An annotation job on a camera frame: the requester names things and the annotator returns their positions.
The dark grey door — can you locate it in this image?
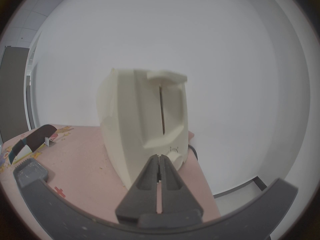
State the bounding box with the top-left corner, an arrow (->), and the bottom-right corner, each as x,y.
0,46 -> 33,144

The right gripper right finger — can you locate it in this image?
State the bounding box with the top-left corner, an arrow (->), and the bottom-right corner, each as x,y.
160,154 -> 204,227

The black toaster cable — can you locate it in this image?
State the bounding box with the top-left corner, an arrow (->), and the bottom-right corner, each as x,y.
188,144 -> 198,161

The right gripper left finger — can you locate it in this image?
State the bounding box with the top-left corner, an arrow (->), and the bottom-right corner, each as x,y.
115,154 -> 160,226

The cream toaster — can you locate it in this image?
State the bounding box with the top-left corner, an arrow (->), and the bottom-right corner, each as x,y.
96,68 -> 189,191

